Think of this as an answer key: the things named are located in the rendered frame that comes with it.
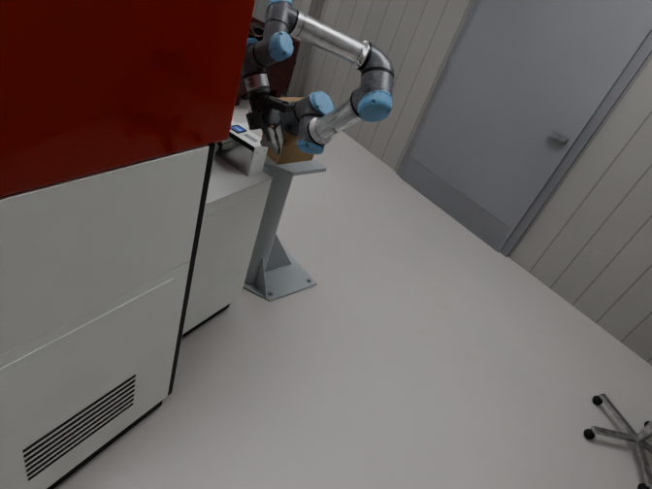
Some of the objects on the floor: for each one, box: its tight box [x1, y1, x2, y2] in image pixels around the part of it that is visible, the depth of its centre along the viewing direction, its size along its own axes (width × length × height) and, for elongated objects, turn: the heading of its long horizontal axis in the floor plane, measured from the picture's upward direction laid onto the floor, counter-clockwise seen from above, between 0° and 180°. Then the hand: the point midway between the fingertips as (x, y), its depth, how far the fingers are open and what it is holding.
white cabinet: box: [182, 179, 273, 338], centre depth 210 cm, size 64×96×82 cm, turn 34°
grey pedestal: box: [243, 155, 326, 302], centre depth 247 cm, size 51×44×82 cm
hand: (278, 149), depth 149 cm, fingers closed
